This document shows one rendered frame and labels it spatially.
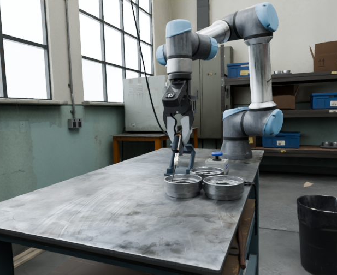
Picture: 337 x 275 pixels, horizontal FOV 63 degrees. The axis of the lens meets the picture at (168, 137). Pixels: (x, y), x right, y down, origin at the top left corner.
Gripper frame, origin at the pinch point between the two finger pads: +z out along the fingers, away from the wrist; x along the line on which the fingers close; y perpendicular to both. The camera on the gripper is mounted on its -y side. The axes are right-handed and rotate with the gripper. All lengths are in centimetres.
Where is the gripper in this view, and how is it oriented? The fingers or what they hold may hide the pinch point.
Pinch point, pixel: (178, 142)
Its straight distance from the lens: 81.6
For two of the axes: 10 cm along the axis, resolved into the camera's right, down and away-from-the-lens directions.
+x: -9.3, -0.1, 3.7
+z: 0.3, 10.0, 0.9
